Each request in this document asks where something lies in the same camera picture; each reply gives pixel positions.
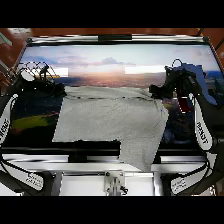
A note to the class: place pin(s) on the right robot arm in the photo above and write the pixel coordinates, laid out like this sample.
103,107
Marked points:
203,133

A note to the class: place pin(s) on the grey T-shirt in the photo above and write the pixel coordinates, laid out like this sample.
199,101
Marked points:
113,123

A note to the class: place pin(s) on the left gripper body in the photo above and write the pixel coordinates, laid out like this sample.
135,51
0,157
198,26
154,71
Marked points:
55,90

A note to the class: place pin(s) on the red garment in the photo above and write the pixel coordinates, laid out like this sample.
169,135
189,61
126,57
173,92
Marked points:
183,104

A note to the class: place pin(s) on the blue garment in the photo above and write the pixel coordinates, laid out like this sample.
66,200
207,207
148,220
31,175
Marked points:
200,80

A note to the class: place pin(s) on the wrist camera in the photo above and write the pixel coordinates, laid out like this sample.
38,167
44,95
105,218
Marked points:
170,73
43,70

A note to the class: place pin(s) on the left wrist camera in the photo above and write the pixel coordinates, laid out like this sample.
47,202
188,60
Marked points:
43,70

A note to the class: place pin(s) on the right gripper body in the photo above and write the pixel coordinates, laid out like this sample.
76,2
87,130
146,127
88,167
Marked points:
160,90

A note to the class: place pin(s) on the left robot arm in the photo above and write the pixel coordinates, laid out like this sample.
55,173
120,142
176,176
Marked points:
6,123

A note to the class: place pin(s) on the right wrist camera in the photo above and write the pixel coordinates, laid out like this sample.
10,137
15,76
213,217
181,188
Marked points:
170,73

